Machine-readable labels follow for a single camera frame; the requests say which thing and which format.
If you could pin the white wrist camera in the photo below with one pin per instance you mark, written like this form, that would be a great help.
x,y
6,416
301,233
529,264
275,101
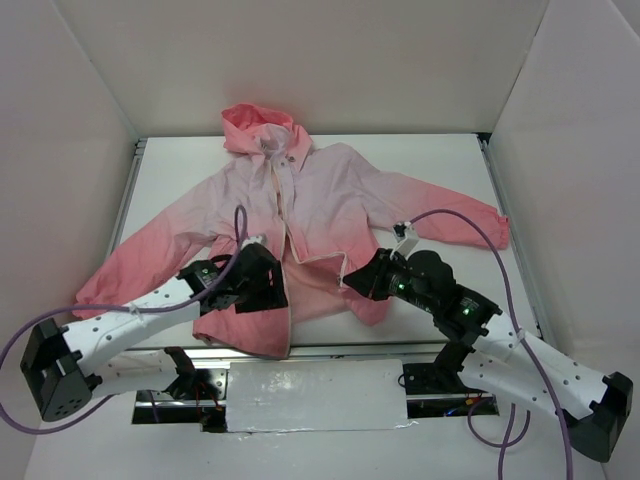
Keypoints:
x,y
406,239
260,239

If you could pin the aluminium right side rail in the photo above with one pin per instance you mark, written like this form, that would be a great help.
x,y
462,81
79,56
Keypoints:
x,y
483,139

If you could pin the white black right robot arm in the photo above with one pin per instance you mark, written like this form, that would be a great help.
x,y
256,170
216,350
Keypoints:
x,y
485,352

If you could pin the aluminium left side rail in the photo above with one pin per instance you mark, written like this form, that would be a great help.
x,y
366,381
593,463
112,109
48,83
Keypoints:
x,y
127,195

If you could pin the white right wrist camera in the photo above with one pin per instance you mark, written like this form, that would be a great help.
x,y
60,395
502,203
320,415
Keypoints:
x,y
406,239

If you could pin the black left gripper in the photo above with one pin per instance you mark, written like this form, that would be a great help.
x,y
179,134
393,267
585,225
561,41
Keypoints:
x,y
270,288

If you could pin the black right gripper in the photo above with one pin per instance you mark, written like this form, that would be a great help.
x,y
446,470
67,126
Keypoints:
x,y
370,279

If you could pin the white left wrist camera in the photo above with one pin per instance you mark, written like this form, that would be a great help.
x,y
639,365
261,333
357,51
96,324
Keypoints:
x,y
260,239

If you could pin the aluminium table edge rail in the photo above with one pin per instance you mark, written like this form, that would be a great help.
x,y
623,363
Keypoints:
x,y
218,357

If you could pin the pink hooded zip jacket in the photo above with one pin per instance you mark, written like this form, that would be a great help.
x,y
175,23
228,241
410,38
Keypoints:
x,y
318,209

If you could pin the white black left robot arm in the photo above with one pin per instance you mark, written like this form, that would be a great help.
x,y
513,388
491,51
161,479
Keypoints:
x,y
65,367

